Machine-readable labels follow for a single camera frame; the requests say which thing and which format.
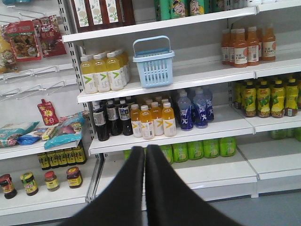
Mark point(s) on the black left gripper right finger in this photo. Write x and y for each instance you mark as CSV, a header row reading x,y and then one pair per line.
x,y
170,202

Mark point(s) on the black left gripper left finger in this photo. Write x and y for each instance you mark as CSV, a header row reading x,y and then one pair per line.
x,y
120,203

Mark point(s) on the light blue plastic basket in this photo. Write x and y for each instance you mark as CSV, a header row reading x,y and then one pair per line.
x,y
155,66

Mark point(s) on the red label sauce jar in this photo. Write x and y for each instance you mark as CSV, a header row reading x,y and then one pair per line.
x,y
74,177

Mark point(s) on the green drink bottle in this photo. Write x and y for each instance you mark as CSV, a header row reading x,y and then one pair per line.
x,y
195,150
180,152
211,148

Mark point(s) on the small yellow sauce jar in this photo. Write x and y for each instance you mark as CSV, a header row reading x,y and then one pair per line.
x,y
51,181

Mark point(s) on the orange juice bottle white label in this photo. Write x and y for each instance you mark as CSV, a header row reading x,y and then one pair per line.
x,y
135,120
156,113
169,124
146,123

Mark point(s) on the dark cola bottle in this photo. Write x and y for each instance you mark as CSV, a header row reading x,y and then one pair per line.
x,y
113,117
124,114
100,121

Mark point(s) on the teal snack bag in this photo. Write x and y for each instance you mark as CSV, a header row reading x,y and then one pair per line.
x,y
69,130

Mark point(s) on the yellow label sauce jar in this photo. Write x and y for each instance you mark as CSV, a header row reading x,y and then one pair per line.
x,y
29,183

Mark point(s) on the blue sports drink bottle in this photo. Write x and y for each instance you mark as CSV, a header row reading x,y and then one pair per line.
x,y
184,105
209,97
200,104

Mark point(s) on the red lid sauce jar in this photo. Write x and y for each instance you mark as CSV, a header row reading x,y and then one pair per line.
x,y
7,186

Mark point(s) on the red spout pouch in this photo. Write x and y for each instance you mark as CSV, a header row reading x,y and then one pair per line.
x,y
47,112

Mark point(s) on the pale yellow drink bottle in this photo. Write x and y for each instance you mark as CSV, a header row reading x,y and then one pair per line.
x,y
87,72
114,72
101,73

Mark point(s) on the yellow lemon tea bottle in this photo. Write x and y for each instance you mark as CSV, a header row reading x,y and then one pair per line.
x,y
263,100
291,94
278,97
250,99

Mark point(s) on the orange C100 drink bottle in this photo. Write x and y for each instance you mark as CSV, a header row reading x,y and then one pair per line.
x,y
240,49
269,44
252,46

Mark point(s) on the red snack packet hanging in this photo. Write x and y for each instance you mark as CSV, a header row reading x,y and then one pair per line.
x,y
22,37
50,37

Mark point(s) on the brown tea bottle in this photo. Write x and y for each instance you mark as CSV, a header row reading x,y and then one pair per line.
x,y
91,15

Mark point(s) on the green cartoon drink can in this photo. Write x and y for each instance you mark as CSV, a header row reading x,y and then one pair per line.
x,y
196,7
178,9

